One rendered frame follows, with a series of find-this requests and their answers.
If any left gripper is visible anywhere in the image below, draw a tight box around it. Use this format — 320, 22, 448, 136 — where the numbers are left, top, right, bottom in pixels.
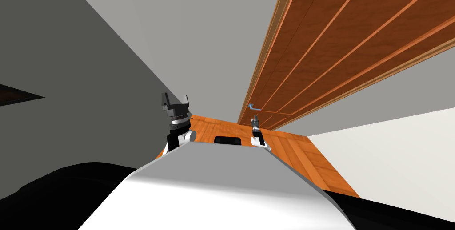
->
161, 93, 190, 119

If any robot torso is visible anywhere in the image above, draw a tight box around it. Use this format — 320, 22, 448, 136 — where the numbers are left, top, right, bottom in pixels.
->
77, 135, 356, 230

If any brown wooden door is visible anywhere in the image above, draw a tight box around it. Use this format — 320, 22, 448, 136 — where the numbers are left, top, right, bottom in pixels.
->
238, 0, 455, 131

